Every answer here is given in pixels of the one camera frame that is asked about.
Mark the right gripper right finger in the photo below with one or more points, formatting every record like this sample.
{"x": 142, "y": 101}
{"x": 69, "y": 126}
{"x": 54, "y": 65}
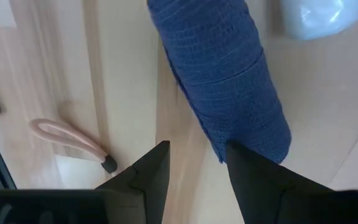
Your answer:
{"x": 266, "y": 193}

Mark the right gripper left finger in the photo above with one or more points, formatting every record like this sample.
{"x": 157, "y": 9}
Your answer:
{"x": 148, "y": 180}

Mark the beige rubber tourniquet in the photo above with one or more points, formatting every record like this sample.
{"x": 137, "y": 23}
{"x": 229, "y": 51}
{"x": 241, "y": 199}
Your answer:
{"x": 70, "y": 137}

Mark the navy blue bandage roll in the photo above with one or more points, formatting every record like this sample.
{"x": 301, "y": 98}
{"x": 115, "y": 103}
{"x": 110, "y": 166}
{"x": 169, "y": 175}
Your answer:
{"x": 222, "y": 77}

